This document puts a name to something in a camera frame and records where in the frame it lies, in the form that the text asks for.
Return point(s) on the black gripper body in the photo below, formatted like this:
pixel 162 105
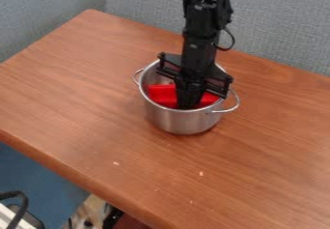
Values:
pixel 195 63

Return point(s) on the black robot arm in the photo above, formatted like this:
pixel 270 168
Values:
pixel 206 16

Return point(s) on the black chair frame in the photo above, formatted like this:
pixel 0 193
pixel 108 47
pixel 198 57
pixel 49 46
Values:
pixel 15 216

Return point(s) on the black object under table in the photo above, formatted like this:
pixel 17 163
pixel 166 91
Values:
pixel 112 219

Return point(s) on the metal pot with handles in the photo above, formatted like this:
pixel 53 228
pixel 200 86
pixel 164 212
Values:
pixel 176 121

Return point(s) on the red block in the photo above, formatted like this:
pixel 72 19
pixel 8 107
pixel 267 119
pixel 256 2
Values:
pixel 162 94

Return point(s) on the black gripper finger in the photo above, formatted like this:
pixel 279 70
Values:
pixel 196 88
pixel 182 89

